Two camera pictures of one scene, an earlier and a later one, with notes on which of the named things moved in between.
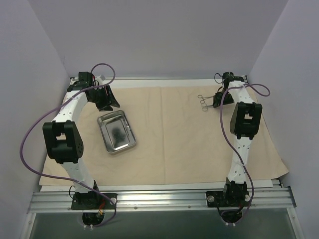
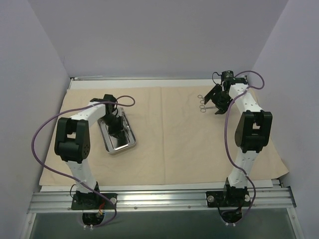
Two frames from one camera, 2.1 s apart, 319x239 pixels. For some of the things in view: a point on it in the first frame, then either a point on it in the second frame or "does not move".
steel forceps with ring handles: x=202 y=101 does not move
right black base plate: x=232 y=198 does not move
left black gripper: x=104 y=97 -> x=116 y=126
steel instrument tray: x=116 y=133 does not move
